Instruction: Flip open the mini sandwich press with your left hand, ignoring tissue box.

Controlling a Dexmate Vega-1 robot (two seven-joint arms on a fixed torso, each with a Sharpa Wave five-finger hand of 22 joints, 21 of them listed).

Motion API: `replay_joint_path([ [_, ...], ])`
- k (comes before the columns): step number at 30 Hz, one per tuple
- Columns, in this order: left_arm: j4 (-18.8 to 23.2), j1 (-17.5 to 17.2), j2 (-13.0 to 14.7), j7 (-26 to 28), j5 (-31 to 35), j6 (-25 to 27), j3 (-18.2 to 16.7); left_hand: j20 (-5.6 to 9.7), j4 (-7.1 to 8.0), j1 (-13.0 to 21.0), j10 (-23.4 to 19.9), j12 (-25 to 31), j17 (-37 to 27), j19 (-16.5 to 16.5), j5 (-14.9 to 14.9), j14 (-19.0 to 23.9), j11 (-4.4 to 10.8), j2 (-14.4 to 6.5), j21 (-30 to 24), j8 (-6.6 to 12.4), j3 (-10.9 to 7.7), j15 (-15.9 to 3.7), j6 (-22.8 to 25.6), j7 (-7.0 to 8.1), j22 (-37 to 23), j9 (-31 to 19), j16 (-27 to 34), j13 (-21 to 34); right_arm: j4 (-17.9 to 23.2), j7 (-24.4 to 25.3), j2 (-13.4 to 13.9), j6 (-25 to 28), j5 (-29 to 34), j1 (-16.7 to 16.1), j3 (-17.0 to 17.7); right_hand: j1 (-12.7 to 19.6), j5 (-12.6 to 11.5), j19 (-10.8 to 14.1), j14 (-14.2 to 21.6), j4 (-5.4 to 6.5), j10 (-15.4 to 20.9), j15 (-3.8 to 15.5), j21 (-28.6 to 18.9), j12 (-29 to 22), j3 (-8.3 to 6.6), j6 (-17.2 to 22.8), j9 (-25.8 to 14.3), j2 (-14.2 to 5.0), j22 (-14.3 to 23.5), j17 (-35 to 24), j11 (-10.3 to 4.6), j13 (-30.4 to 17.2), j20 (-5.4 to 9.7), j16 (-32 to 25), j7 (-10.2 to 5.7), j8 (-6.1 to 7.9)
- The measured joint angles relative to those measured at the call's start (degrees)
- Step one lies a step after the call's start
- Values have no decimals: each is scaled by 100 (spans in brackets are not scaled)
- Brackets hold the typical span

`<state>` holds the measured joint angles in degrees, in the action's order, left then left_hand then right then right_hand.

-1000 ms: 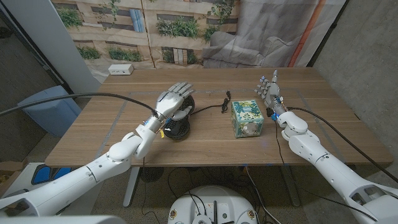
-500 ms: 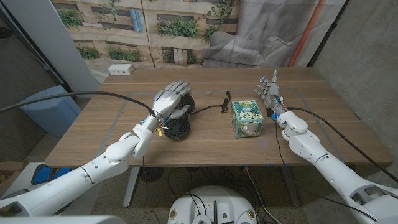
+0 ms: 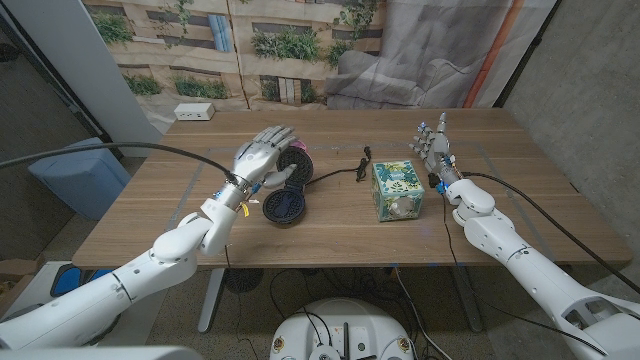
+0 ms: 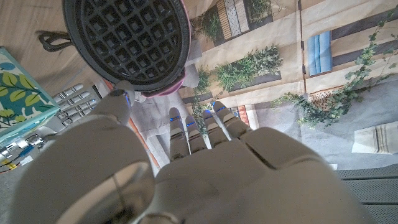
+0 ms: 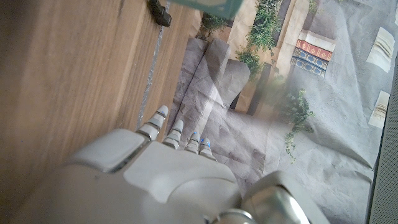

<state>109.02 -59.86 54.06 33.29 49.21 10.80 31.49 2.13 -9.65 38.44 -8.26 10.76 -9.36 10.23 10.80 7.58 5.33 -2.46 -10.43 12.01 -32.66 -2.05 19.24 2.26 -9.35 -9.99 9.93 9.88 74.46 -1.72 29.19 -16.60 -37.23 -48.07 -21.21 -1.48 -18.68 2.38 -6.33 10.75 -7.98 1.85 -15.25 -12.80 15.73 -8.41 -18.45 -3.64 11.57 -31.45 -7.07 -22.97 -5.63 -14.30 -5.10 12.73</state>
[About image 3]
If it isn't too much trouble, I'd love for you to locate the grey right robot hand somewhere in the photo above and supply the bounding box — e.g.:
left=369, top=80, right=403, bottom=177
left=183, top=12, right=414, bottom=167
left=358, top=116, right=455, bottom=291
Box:
left=408, top=112, right=464, bottom=189

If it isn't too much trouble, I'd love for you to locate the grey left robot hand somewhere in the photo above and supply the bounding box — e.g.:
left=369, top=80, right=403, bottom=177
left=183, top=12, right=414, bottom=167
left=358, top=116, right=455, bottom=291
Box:
left=230, top=124, right=299, bottom=190

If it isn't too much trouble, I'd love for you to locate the pink mini sandwich press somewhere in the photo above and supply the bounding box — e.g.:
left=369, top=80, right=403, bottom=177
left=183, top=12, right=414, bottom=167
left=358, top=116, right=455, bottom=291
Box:
left=262, top=140, right=315, bottom=225

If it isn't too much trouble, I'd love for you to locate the floral teal tissue box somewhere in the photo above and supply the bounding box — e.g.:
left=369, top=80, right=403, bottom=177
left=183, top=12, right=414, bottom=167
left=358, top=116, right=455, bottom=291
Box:
left=370, top=160, right=426, bottom=223

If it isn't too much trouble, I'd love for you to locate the brown cardboard box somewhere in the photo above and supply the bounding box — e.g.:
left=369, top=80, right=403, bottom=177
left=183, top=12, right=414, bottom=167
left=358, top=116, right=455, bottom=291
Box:
left=0, top=257, right=45, bottom=301

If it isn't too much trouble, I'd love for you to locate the white power strip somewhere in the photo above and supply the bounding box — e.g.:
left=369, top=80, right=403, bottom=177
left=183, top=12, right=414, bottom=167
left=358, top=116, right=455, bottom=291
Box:
left=173, top=102, right=216, bottom=122

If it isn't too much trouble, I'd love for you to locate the printed fabric backdrop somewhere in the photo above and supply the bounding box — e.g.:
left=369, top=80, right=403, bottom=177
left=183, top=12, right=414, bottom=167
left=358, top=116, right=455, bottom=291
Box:
left=82, top=0, right=559, bottom=134

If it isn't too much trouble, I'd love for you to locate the round black floor disc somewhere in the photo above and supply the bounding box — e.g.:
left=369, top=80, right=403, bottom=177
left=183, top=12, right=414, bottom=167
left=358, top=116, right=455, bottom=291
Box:
left=223, top=268, right=265, bottom=294

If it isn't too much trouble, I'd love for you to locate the white table leg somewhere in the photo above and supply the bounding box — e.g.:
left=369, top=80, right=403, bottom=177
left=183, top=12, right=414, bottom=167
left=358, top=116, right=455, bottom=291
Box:
left=197, top=268, right=226, bottom=334

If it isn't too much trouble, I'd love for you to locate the grey table leg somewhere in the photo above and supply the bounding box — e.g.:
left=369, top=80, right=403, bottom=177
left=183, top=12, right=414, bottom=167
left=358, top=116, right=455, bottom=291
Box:
left=449, top=265, right=484, bottom=334

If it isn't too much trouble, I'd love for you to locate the blue plastic bin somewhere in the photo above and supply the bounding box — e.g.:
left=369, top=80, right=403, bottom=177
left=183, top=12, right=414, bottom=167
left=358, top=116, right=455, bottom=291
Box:
left=27, top=137, right=132, bottom=221

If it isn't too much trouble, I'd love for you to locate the white robot torso base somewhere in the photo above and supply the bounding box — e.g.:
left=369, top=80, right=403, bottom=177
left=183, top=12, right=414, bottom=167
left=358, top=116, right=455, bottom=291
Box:
left=269, top=297, right=416, bottom=360

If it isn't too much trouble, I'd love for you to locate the white platform with blue pads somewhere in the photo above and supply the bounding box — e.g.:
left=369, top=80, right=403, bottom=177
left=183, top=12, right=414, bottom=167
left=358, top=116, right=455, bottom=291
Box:
left=9, top=260, right=121, bottom=316

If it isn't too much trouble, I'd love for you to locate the black press power cord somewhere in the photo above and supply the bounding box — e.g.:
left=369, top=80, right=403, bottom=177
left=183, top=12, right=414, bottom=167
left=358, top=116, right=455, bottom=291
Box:
left=304, top=145, right=373, bottom=189

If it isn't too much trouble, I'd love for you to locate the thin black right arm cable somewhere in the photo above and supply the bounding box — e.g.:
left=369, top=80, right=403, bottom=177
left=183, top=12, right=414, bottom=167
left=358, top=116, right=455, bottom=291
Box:
left=441, top=192, right=609, bottom=357

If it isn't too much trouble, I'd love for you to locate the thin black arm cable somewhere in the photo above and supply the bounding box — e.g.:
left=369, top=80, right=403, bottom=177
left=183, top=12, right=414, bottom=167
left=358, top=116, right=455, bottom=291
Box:
left=224, top=244, right=262, bottom=360
left=441, top=192, right=609, bottom=357

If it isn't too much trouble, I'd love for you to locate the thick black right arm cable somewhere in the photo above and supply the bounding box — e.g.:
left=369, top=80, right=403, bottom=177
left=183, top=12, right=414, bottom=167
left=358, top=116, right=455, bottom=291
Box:
left=462, top=171, right=640, bottom=296

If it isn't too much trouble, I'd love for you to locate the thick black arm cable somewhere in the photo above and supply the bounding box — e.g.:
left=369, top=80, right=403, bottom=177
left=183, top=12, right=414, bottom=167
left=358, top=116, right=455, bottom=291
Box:
left=0, top=141, right=239, bottom=184
left=462, top=171, right=640, bottom=296

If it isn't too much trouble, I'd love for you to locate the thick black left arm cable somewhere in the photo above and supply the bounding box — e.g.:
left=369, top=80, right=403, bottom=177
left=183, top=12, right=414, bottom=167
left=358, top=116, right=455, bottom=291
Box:
left=0, top=141, right=239, bottom=184

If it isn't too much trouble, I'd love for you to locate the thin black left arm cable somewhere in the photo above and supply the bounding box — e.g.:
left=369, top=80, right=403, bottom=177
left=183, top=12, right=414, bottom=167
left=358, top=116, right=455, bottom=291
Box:
left=224, top=244, right=262, bottom=360

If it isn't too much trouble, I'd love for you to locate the white floor cable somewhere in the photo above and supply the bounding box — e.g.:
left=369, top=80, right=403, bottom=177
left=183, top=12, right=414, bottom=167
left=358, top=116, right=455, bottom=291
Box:
left=393, top=267, right=439, bottom=360

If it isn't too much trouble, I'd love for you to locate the white wall panel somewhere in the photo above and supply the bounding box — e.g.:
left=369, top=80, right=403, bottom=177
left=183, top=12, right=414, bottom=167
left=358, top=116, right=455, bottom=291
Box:
left=2, top=0, right=164, bottom=159

